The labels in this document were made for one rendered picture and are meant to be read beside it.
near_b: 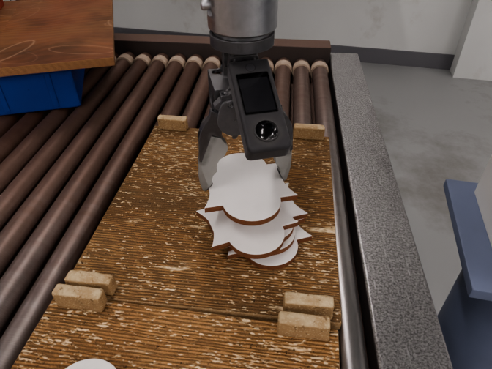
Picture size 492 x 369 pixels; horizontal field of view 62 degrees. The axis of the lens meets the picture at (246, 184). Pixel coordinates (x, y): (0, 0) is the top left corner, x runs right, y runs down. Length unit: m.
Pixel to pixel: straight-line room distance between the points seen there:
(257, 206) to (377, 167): 0.33
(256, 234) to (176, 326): 0.15
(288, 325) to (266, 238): 0.12
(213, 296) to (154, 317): 0.07
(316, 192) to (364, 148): 0.20
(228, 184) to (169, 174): 0.18
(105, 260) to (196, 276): 0.13
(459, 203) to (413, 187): 1.49
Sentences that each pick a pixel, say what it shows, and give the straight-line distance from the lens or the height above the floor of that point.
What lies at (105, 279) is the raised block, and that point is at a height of 0.96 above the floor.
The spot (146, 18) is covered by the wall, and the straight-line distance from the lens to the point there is 4.04.
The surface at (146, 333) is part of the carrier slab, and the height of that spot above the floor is 0.94.
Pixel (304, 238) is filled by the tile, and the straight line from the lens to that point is 0.58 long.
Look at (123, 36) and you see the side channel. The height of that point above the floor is 0.95.
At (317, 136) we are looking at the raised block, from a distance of 0.79.
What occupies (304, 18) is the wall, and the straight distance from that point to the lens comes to 3.63.
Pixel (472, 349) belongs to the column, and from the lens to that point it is 0.94.
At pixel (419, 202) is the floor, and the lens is 2.23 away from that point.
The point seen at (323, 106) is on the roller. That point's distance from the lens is 0.95.
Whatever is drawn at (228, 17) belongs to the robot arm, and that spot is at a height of 1.24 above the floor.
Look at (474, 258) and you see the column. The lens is 0.74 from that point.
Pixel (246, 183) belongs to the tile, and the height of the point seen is 1.02.
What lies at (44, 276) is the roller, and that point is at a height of 0.92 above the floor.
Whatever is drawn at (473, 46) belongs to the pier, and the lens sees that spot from 3.62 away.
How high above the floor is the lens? 1.36
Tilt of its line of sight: 39 degrees down
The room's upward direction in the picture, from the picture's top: straight up
